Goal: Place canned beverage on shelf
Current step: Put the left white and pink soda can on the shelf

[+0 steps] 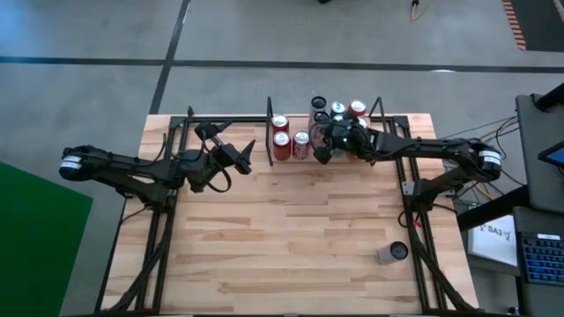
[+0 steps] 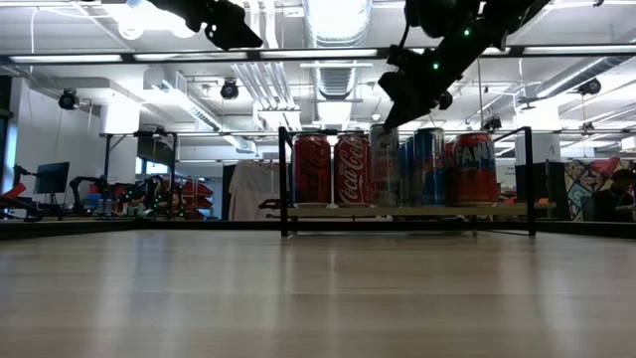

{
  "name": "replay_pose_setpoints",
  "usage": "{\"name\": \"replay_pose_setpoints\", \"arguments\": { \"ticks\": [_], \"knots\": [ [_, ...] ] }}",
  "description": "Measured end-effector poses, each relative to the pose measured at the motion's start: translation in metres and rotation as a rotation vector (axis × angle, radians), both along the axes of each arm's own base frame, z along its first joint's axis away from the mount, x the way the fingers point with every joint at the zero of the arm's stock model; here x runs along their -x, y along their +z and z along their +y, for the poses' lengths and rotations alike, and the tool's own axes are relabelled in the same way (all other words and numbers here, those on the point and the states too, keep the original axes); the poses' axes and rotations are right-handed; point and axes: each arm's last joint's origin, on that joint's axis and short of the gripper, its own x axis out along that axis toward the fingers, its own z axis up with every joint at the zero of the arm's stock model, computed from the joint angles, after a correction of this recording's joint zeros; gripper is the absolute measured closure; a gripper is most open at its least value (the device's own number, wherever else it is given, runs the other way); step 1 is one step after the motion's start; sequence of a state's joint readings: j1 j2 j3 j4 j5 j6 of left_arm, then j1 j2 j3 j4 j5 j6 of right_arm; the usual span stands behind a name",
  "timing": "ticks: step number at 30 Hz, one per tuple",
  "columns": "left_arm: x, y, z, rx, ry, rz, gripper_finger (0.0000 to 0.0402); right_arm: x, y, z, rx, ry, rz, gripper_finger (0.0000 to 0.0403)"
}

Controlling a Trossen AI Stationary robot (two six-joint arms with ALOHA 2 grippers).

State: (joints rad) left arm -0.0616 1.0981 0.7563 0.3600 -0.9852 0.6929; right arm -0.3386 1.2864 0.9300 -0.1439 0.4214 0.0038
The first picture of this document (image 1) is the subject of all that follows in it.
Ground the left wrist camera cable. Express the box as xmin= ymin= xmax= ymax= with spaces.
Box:
xmin=200 ymin=131 xmax=234 ymax=195

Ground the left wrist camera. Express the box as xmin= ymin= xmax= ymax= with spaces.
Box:
xmin=219 ymin=144 xmax=241 ymax=166

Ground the orange black striped strip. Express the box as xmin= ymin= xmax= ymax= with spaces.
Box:
xmin=501 ymin=0 xmax=528 ymax=52

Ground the yellow-tipped cable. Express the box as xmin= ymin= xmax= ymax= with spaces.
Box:
xmin=409 ymin=0 xmax=432 ymax=22

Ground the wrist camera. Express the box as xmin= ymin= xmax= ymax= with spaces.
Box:
xmin=219 ymin=144 xmax=241 ymax=166
xmin=347 ymin=127 xmax=375 ymax=153

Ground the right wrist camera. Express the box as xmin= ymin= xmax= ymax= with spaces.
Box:
xmin=347 ymin=127 xmax=375 ymax=153

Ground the dark floor mat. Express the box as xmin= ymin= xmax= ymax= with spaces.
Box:
xmin=510 ymin=0 xmax=564 ymax=53

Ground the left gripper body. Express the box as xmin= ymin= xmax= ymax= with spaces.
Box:
xmin=184 ymin=122 xmax=253 ymax=193

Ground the red Star Wars Coca-Cola can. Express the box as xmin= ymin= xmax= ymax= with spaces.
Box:
xmin=292 ymin=129 xmax=312 ymax=161

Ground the white can with black top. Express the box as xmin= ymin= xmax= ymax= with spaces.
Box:
xmin=375 ymin=240 xmax=410 ymax=266

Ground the red can black Coca-Cola script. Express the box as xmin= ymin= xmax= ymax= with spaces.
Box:
xmin=271 ymin=114 xmax=291 ymax=133
xmin=272 ymin=130 xmax=293 ymax=162

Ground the yellow cable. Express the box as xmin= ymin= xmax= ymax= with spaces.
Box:
xmin=456 ymin=119 xmax=521 ymax=202

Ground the gray cart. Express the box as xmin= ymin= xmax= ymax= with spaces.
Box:
xmin=514 ymin=82 xmax=564 ymax=216

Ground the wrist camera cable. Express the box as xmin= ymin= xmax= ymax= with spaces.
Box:
xmin=307 ymin=122 xmax=336 ymax=153
xmin=200 ymin=131 xmax=234 ymax=195

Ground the gray side desk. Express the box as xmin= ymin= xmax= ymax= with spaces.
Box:
xmin=457 ymin=184 xmax=564 ymax=317

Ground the green floor mat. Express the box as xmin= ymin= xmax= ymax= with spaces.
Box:
xmin=0 ymin=161 xmax=94 ymax=317

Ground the backlit black keyboard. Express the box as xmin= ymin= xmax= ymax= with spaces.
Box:
xmin=518 ymin=232 xmax=564 ymax=287

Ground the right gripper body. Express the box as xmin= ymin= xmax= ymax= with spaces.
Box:
xmin=310 ymin=118 xmax=375 ymax=165

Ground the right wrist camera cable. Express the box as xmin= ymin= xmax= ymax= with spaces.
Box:
xmin=307 ymin=122 xmax=336 ymax=153

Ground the tablet screen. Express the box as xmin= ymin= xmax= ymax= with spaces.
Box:
xmin=538 ymin=140 xmax=564 ymax=169

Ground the black aluminium rig frame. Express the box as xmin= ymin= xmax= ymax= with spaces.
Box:
xmin=94 ymin=105 xmax=479 ymax=317

